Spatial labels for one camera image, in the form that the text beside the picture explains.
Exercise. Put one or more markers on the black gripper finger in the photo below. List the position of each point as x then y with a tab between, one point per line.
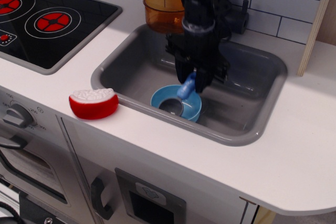
183	68
203	79

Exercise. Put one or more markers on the grey oven knob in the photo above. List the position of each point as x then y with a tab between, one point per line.
18	116

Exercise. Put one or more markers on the black toy stovetop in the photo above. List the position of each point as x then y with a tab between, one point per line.
43	35

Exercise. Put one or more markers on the grey plastic sink basin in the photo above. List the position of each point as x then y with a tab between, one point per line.
234	112

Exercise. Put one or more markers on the white oven door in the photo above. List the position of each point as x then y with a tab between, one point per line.
44	171

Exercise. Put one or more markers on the grey oven door handle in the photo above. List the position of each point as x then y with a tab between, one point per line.
14	143

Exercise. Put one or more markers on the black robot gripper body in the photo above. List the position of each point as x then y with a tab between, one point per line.
201	50

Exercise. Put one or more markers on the grey dishwasher panel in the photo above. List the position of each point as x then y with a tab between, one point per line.
147	203

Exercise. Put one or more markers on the dark grey cabinet handle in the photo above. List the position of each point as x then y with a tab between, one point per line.
96	190

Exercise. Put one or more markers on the orange transparent plastic pot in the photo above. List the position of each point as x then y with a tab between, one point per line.
164	16

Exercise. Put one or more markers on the light wooden side post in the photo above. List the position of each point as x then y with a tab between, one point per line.
312	37

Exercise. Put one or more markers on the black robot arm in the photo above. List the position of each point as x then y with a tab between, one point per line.
199	16

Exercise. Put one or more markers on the blue handled metal spoon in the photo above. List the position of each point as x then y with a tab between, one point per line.
174	105

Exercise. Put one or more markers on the red bowl of rice toy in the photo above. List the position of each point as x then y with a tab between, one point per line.
93	104

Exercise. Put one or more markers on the light blue plastic bowl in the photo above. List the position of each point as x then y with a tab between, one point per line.
189	108

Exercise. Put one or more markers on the dark grey toy faucet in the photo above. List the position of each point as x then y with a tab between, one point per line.
231	20

